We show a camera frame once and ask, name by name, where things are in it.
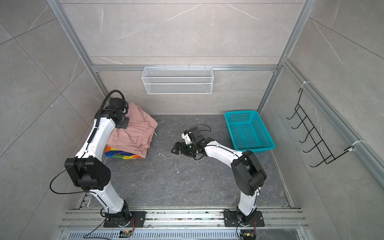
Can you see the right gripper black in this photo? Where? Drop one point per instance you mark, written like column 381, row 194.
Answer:
column 178, row 145

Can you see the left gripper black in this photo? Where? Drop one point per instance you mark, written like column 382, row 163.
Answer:
column 124, row 124

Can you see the pink shorts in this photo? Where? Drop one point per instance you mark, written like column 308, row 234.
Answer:
column 136, row 139

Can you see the rainbow coloured shorts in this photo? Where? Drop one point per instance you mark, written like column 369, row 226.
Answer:
column 114, row 153

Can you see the teal plastic basket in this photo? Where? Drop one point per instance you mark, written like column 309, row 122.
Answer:
column 248, row 132

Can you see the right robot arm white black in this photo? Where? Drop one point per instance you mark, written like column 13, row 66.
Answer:
column 248, row 173

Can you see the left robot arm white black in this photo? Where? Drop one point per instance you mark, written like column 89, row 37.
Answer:
column 88, row 172

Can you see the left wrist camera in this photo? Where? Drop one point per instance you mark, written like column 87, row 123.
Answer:
column 118, row 103

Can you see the white wire mesh basket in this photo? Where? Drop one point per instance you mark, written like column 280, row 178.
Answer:
column 178, row 80

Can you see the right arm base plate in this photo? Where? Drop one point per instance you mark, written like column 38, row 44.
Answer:
column 237, row 218

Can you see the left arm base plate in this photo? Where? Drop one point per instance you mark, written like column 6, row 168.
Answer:
column 124, row 220

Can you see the aluminium mounting rail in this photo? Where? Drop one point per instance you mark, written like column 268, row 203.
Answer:
column 204, row 218

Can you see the aluminium frame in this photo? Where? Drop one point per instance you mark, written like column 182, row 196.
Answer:
column 363, row 151

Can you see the black wire hook rack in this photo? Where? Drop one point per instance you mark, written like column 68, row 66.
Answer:
column 314, row 136

